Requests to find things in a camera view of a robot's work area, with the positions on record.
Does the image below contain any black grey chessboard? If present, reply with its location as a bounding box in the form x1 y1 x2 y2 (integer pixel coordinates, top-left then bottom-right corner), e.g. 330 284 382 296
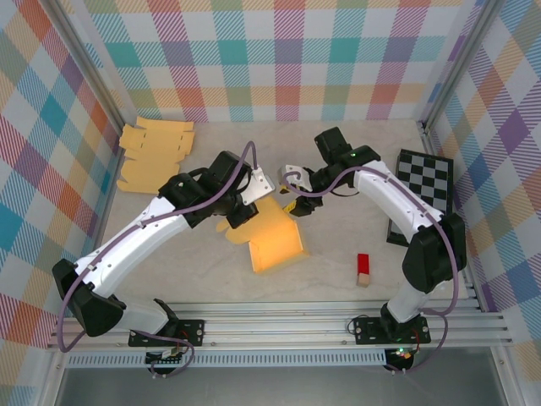
385 148 456 249

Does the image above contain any small circuit board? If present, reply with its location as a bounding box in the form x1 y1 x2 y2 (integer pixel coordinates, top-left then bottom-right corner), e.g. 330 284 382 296
145 347 187 367
388 346 418 363

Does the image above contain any aluminium mounting rail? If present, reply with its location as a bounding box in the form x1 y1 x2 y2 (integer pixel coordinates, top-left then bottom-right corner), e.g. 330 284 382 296
46 299 515 350

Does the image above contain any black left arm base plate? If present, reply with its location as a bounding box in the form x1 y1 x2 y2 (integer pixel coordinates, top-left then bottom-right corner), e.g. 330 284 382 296
128 319 206 348

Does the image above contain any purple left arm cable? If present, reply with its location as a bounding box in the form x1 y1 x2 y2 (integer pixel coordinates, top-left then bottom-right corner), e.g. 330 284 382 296
57 141 265 378

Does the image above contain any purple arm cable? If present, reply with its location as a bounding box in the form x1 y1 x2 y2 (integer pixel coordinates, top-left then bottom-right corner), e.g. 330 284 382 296
57 141 265 378
281 167 462 374

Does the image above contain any perforated grey cable duct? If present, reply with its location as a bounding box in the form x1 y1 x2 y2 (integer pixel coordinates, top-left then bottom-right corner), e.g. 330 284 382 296
65 353 418 368

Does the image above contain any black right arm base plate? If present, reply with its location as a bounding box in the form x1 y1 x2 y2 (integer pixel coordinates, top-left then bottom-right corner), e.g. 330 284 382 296
353 315 432 346

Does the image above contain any aluminium frame post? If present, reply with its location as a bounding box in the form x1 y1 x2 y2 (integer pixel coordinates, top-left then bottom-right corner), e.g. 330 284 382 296
418 0 508 132
44 0 130 134

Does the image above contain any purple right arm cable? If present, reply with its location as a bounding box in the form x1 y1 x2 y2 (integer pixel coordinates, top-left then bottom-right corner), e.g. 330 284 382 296
281 167 462 374

